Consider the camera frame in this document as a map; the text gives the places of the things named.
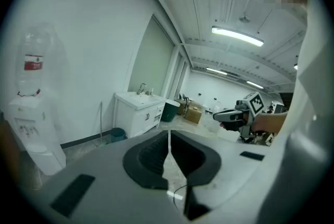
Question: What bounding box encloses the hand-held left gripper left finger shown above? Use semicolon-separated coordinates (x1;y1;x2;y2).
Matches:
33;130;188;224

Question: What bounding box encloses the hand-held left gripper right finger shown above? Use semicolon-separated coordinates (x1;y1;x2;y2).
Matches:
170;129;278;224

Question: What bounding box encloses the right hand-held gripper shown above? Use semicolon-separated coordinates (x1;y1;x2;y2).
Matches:
212;91;265;140

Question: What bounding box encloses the person's right forearm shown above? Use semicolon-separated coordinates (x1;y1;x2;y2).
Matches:
250;110;289;134

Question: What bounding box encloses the empty clear water jug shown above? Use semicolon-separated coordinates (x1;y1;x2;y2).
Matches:
210;101;223;114

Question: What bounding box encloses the brown cardboard box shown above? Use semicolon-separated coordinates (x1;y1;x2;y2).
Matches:
174;98;187;115
184;105;204;124

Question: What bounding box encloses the small blue bin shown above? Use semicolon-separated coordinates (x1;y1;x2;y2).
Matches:
109;127;128;144

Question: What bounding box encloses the dark green trash bin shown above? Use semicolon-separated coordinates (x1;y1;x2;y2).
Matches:
160;99;181;123

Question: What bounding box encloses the white sink cabinet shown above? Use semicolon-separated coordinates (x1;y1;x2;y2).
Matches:
114;91;167;138

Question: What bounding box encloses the person's white shirt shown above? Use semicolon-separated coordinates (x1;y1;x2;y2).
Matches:
257;0;334;224

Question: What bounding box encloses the white water dispenser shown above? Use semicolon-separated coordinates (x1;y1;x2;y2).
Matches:
7;95;67;176

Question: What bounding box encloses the grey roller blind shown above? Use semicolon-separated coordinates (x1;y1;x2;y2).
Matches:
128;15;175;100

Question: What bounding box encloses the clear water bottle red label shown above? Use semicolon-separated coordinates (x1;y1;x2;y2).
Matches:
16;23;54;97

